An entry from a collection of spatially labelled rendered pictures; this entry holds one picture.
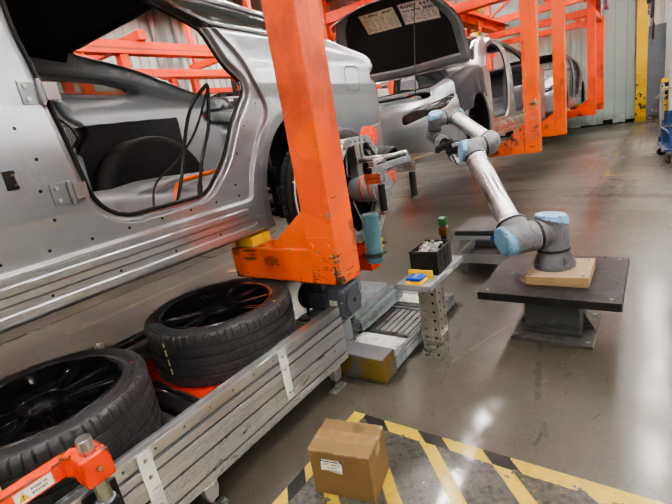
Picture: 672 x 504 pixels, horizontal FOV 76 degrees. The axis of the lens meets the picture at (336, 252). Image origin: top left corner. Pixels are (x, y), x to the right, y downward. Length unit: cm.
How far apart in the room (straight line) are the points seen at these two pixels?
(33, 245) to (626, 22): 1461
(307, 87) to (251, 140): 59
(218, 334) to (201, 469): 48
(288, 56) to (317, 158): 40
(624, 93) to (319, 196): 1360
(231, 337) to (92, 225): 65
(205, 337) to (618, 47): 1422
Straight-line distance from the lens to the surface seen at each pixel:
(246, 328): 179
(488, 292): 224
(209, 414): 158
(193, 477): 163
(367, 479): 157
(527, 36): 576
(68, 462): 139
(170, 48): 954
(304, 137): 181
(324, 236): 186
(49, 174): 175
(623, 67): 1504
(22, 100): 177
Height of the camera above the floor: 118
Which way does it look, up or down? 16 degrees down
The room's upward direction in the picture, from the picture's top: 10 degrees counter-clockwise
